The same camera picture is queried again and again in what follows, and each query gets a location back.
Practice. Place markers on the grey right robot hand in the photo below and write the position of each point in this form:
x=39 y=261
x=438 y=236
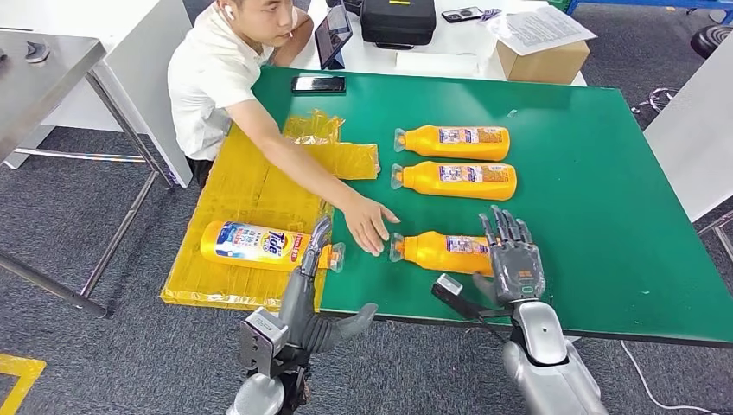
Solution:
x=515 y=269

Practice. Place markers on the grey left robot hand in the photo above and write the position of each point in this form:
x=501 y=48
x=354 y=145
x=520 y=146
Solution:
x=298 y=303

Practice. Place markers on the person's right hand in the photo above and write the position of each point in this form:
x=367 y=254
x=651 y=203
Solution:
x=366 y=220

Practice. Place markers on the orange detergent bottle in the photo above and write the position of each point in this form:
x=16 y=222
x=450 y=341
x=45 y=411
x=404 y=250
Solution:
x=452 y=182
x=435 y=252
x=452 y=144
x=246 y=243

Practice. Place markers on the person's left forearm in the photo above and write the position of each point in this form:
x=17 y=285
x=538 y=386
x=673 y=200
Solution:
x=298 y=40

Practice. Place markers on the person's right forearm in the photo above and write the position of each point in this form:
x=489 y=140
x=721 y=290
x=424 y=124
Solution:
x=315 y=172

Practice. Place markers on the yellow taped cardboard sheet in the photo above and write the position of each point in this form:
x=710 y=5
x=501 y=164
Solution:
x=252 y=195

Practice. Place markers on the black smartphone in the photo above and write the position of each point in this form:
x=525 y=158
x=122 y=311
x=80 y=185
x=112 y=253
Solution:
x=318 y=85

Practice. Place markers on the black tablet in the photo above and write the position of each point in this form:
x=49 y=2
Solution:
x=332 y=34

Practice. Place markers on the black carrying case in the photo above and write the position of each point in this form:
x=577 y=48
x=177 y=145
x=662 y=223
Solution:
x=398 y=24

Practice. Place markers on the brown cardboard box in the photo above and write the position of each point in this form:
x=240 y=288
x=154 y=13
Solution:
x=544 y=65

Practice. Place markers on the person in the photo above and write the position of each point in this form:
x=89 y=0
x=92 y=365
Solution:
x=206 y=74

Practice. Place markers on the white side table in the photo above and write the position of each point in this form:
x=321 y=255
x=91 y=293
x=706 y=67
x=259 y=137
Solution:
x=696 y=132

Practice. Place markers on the small purple item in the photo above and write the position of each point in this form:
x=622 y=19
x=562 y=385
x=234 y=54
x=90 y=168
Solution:
x=490 y=14

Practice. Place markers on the printed paper sheet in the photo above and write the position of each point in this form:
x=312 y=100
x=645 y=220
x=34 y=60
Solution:
x=541 y=28

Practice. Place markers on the yellow floor marking tape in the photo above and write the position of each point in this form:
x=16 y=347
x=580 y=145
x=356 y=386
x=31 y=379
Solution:
x=20 y=369

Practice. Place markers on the black round stool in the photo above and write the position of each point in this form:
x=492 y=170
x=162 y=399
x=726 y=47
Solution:
x=710 y=41

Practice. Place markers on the steel table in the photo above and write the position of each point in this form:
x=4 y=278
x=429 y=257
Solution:
x=34 y=83

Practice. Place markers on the grey metal part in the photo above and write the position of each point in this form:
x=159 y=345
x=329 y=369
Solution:
x=36 y=52

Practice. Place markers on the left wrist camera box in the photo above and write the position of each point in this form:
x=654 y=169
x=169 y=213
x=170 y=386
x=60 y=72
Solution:
x=260 y=341

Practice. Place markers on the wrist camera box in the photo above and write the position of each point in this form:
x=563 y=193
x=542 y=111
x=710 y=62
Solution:
x=449 y=286
x=260 y=341

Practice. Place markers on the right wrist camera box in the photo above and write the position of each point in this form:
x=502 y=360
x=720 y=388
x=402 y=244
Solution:
x=449 y=286

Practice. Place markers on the blue metal rack frame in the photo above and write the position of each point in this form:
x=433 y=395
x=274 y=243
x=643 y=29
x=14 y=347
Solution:
x=630 y=3

